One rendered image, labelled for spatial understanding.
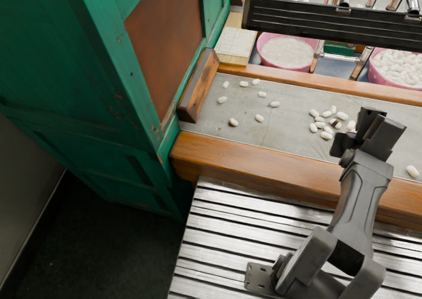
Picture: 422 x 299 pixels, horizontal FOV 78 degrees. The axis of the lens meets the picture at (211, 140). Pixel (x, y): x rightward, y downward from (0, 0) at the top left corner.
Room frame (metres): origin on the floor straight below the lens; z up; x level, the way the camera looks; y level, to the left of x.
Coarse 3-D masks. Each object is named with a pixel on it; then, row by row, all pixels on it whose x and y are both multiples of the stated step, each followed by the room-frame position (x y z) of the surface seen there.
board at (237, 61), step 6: (228, 18) 1.08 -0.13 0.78; (234, 18) 1.08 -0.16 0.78; (240, 18) 1.07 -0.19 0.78; (228, 24) 1.04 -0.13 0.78; (234, 24) 1.03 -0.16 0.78; (240, 24) 1.03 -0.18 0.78; (222, 30) 1.00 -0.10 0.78; (252, 42) 0.90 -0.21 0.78; (222, 54) 0.85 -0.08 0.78; (222, 60) 0.81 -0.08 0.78; (228, 60) 0.81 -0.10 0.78; (234, 60) 0.81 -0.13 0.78; (240, 60) 0.80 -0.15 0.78; (246, 60) 0.80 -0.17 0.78; (240, 66) 0.78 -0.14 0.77; (246, 66) 0.77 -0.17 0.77
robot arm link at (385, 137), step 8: (376, 120) 0.29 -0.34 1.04; (384, 120) 0.27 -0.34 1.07; (392, 120) 0.29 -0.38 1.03; (376, 128) 0.27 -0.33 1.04; (384, 128) 0.26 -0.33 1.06; (392, 128) 0.25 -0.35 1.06; (400, 128) 0.25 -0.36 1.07; (368, 136) 0.27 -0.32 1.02; (376, 136) 0.25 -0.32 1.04; (384, 136) 0.25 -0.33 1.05; (392, 136) 0.24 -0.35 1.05; (400, 136) 0.25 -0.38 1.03; (368, 144) 0.24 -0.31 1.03; (376, 144) 0.24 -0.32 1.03; (384, 144) 0.23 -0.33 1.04; (392, 144) 0.24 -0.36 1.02; (352, 152) 0.23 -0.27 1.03; (368, 152) 0.23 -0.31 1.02; (376, 152) 0.23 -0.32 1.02; (384, 152) 0.22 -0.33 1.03; (344, 160) 0.21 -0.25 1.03; (384, 160) 0.21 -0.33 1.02
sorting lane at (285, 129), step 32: (224, 96) 0.66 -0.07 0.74; (256, 96) 0.64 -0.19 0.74; (288, 96) 0.63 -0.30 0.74; (320, 96) 0.61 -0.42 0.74; (352, 96) 0.60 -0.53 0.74; (192, 128) 0.53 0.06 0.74; (224, 128) 0.51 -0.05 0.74; (256, 128) 0.50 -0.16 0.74; (288, 128) 0.49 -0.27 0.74; (320, 128) 0.47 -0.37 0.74; (416, 128) 0.43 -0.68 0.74; (320, 160) 0.35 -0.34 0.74; (416, 160) 0.32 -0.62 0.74
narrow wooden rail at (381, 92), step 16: (224, 64) 0.80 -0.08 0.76; (272, 80) 0.71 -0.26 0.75; (288, 80) 0.69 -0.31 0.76; (304, 80) 0.67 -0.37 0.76; (320, 80) 0.67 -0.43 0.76; (336, 80) 0.66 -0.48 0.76; (352, 80) 0.65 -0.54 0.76; (368, 96) 0.58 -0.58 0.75; (384, 96) 0.56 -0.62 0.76; (400, 96) 0.56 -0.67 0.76; (416, 96) 0.55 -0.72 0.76
